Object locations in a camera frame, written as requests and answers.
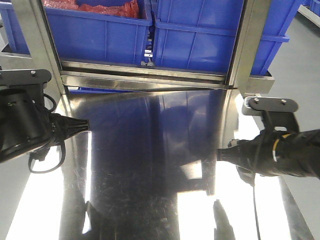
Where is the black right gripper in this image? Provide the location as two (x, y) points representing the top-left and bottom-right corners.
(216, 129), (320, 178)

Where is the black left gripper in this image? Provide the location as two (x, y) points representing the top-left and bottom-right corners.
(0, 88), (90, 163)

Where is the large blue crate with red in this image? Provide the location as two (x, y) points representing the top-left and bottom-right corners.
(45, 0), (153, 65)

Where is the blue crate far left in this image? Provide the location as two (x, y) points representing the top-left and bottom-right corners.
(0, 1), (30, 55)

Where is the large blue crate right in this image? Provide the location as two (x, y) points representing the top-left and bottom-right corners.
(151, 0), (302, 76)

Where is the stainless steel rack frame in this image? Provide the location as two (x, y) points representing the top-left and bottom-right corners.
(0, 0), (274, 99)

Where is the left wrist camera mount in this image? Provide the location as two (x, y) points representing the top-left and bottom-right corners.
(0, 69), (52, 87)

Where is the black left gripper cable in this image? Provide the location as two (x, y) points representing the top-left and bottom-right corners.
(27, 93), (66, 175)

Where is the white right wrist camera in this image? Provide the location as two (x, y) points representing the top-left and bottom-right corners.
(241, 96), (300, 133)

